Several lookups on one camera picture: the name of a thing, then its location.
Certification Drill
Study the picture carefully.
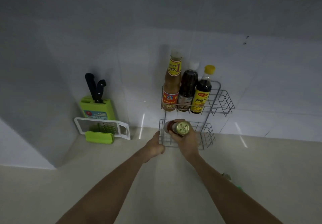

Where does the person's left hand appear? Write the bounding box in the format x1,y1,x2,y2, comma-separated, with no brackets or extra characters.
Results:
141,130,166,164

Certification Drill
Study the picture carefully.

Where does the person's right hand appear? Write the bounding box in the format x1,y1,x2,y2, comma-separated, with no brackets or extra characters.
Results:
168,119,201,161

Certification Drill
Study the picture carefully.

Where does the gold lid red sauce bottle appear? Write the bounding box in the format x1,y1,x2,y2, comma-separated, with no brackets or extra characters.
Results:
164,120,191,137

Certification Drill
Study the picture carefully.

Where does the yellow label soy sauce bottle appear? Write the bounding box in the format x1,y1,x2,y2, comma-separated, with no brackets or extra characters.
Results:
190,64,216,114

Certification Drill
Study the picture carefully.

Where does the grey wire two-tier rack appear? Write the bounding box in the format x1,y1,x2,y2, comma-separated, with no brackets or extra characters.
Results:
158,80,236,150

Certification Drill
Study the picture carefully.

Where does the dark sauce bottle white cap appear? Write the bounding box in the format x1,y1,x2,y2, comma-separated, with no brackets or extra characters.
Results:
177,59,200,112

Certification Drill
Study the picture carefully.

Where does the tall light brown sauce bottle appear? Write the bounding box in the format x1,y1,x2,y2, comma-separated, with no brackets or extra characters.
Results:
162,50,183,112

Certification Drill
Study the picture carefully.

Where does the person's left forearm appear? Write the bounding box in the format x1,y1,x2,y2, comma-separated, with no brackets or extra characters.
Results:
55,153,151,224

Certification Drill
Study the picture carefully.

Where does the person's right forearm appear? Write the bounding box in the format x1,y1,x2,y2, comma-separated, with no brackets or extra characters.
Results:
187,153,285,224

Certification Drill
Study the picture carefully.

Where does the white framed metal grater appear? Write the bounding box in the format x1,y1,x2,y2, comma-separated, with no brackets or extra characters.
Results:
73,117,131,140

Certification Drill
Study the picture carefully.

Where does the green grater container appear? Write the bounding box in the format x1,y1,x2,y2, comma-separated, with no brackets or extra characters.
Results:
85,130,115,145

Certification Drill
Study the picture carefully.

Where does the green knife block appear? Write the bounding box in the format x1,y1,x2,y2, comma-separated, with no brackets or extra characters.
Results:
80,96,116,121

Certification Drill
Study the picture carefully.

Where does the small black-handled knife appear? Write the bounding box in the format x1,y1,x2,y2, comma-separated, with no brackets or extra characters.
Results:
94,79,107,103

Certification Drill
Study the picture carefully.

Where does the large black-handled knife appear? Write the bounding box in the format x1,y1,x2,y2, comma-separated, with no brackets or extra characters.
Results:
85,73,97,101

